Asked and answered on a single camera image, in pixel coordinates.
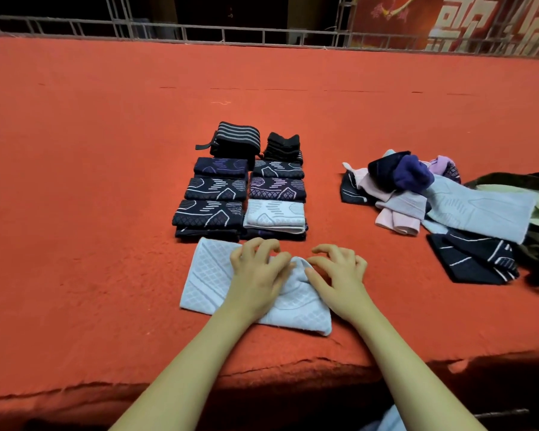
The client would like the person's right hand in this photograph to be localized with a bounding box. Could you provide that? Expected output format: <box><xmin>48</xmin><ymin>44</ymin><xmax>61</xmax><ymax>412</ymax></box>
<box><xmin>304</xmin><ymin>244</ymin><xmax>376</xmax><ymax>327</ymax></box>

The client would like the person's left hand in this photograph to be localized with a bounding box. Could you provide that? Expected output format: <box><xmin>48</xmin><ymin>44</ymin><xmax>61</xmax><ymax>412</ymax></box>
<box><xmin>220</xmin><ymin>236</ymin><xmax>293</xmax><ymax>324</ymax></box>

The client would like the single black purple-lined sock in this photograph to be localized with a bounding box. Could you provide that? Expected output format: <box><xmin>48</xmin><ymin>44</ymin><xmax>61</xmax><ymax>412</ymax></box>
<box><xmin>250</xmin><ymin>177</ymin><xmax>307</xmax><ymax>202</ymax></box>
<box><xmin>176</xmin><ymin>227</ymin><xmax>242</xmax><ymax>243</ymax></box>

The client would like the single black white-patterned sock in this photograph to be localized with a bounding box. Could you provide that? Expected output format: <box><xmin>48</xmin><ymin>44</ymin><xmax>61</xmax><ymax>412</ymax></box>
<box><xmin>172</xmin><ymin>200</ymin><xmax>246</xmax><ymax>230</ymax></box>
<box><xmin>184</xmin><ymin>175</ymin><xmax>249</xmax><ymax>203</ymax></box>

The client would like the single black grey-striped sock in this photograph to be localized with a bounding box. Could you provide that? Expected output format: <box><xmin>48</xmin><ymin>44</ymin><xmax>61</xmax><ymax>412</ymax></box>
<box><xmin>252</xmin><ymin>159</ymin><xmax>305</xmax><ymax>180</ymax></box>

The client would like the person's left forearm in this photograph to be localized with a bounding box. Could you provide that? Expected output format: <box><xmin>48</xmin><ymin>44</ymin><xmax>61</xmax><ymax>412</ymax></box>
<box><xmin>112</xmin><ymin>305</ymin><xmax>257</xmax><ymax>431</ymax></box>

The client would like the person's right forearm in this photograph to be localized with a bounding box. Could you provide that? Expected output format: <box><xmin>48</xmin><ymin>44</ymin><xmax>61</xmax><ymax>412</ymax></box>
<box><xmin>346</xmin><ymin>305</ymin><xmax>486</xmax><ymax>431</ymax></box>

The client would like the person's pale blue clothing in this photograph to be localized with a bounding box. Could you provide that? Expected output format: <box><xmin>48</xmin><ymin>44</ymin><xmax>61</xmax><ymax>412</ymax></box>
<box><xmin>377</xmin><ymin>403</ymin><xmax>410</xmax><ymax>431</ymax></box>

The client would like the heap of dark patterned socks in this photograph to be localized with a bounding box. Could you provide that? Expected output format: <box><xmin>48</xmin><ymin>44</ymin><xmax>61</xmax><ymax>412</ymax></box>
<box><xmin>340</xmin><ymin>150</ymin><xmax>462</xmax><ymax>237</ymax></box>

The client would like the single black white-lined sock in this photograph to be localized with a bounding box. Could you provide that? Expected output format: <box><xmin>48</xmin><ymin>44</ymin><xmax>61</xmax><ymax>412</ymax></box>
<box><xmin>426</xmin><ymin>230</ymin><xmax>520</xmax><ymax>286</ymax></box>

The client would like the grey metal truss tower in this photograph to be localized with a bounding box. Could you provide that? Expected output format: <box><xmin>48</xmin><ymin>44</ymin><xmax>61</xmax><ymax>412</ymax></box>
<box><xmin>106</xmin><ymin>0</ymin><xmax>134</xmax><ymax>37</ymax></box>
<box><xmin>337</xmin><ymin>0</ymin><xmax>356</xmax><ymax>48</ymax></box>

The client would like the dark brown door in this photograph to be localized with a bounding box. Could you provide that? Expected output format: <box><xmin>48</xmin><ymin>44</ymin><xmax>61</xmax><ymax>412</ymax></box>
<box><xmin>175</xmin><ymin>0</ymin><xmax>289</xmax><ymax>28</ymax></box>

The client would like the red banner with white print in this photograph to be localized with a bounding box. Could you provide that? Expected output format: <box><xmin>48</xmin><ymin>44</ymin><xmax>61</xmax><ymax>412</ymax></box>
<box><xmin>352</xmin><ymin>0</ymin><xmax>539</xmax><ymax>54</ymax></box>

